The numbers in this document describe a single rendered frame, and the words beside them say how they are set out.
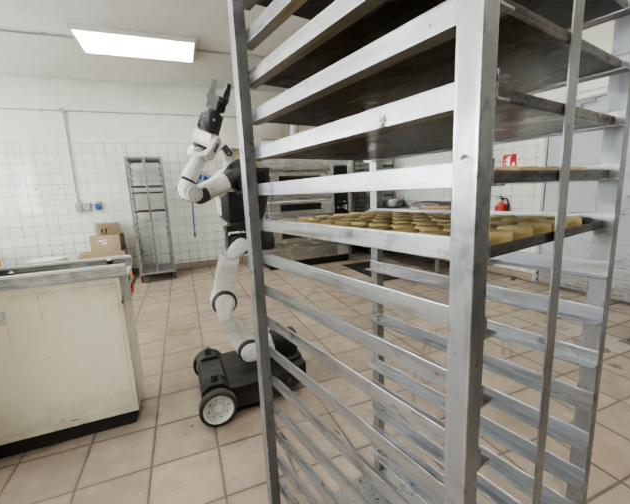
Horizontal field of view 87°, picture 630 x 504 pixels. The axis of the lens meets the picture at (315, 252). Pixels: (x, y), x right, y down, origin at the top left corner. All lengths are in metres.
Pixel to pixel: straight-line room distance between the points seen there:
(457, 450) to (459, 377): 0.10
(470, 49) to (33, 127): 6.31
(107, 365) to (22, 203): 4.65
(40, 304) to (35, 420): 0.59
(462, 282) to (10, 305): 1.97
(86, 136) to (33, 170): 0.87
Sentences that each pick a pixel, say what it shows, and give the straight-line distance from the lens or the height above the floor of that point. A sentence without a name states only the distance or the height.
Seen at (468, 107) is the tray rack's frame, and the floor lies 1.30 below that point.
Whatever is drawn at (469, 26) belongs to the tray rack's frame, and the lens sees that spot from 0.43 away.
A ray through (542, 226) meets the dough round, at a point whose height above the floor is 1.15.
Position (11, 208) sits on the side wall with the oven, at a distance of 6.56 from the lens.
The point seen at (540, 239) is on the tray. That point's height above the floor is 1.14.
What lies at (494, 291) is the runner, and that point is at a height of 0.96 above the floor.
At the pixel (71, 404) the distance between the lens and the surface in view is 2.24.
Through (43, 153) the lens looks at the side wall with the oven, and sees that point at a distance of 6.44.
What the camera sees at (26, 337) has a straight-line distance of 2.13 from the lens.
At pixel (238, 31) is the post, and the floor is 1.60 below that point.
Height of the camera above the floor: 1.22
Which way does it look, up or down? 10 degrees down
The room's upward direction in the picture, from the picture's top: 3 degrees counter-clockwise
